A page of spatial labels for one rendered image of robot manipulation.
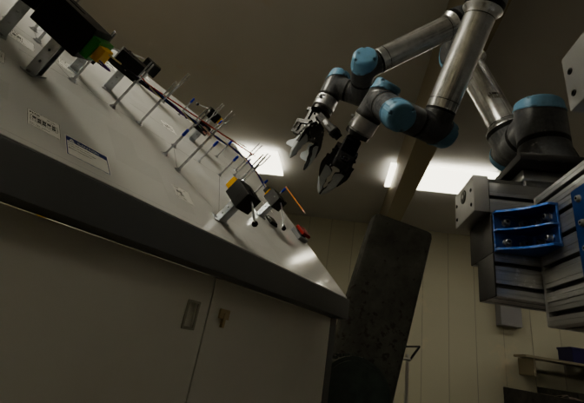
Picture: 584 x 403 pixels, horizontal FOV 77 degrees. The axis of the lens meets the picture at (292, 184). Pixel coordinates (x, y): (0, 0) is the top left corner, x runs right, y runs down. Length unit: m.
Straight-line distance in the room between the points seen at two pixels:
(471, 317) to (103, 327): 6.30
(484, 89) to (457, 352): 5.58
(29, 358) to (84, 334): 0.07
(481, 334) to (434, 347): 0.76
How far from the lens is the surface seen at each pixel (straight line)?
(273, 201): 1.14
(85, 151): 0.68
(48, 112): 0.72
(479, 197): 0.92
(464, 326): 6.66
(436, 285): 6.64
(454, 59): 1.03
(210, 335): 0.83
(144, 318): 0.72
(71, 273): 0.64
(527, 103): 1.14
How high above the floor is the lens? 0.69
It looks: 24 degrees up
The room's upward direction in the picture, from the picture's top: 10 degrees clockwise
